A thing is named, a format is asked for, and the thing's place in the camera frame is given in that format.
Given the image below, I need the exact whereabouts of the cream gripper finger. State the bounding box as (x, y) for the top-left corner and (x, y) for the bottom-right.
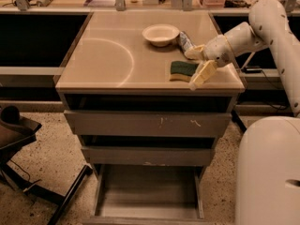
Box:
(188, 60), (218, 90)
(184, 45), (204, 60)

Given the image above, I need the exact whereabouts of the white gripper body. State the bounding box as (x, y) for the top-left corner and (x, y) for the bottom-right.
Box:
(204, 35), (234, 68)

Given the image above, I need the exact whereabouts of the green and yellow sponge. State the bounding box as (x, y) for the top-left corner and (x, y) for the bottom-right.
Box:
(170, 61), (198, 83)

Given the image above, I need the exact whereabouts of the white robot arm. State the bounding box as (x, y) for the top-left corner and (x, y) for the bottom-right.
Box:
(185, 0), (300, 225)

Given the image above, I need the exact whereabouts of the grey drawer cabinet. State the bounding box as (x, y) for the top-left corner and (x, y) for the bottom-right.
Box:
(52, 9), (248, 225)

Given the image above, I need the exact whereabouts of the middle grey drawer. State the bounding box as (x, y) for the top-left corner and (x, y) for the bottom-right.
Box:
(82, 146), (214, 167)

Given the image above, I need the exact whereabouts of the grey drawer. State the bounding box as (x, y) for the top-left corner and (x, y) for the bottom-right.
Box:
(65, 111), (231, 137)
(82, 146), (214, 167)
(82, 165), (213, 225)

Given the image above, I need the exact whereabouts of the top grey drawer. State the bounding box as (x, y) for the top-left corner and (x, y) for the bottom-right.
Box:
(65, 111), (231, 137)

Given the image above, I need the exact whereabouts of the bottom grey drawer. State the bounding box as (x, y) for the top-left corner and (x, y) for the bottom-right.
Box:
(82, 165), (213, 225)

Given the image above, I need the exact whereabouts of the silver drink can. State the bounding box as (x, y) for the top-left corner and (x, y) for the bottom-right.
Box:
(177, 31), (195, 53)

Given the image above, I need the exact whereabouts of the white rod on stand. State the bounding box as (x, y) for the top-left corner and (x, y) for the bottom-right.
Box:
(241, 52), (255, 70)

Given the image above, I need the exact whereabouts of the white bowl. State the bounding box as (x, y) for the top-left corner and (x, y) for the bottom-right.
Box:
(142, 24), (180, 47)

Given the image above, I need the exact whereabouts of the black stand on left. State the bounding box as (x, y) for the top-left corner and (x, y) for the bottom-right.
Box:
(0, 105), (92, 225)

